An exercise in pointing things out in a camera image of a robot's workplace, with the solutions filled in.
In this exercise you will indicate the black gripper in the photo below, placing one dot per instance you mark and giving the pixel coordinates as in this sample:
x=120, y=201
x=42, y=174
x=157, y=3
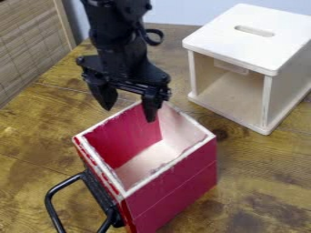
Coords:
x=121, y=67

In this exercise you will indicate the red wooden drawer box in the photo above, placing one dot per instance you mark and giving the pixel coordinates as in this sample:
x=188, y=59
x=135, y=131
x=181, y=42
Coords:
x=155, y=166

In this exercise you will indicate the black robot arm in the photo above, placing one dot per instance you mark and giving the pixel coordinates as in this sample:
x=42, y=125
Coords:
x=116, y=17

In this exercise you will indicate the light wooden cabinet frame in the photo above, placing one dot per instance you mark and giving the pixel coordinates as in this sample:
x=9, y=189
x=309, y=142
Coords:
x=249, y=65

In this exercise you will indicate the black metal drawer handle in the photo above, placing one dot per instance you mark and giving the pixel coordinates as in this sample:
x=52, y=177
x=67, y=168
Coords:
x=80, y=193

